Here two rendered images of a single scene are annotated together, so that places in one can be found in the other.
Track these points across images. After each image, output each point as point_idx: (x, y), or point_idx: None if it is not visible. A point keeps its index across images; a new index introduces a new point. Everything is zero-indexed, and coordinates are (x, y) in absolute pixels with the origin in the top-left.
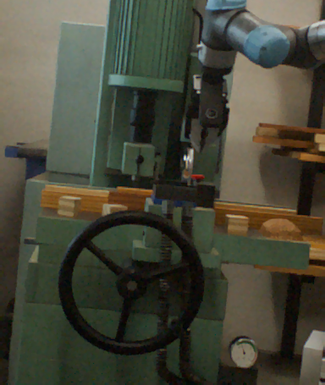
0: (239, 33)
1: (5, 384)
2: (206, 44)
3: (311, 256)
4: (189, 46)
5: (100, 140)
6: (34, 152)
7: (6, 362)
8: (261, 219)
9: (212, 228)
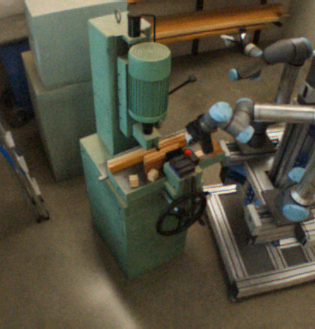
0: (234, 132)
1: (32, 146)
2: (209, 127)
3: None
4: None
5: (113, 118)
6: (2, 44)
7: (20, 129)
8: None
9: (202, 176)
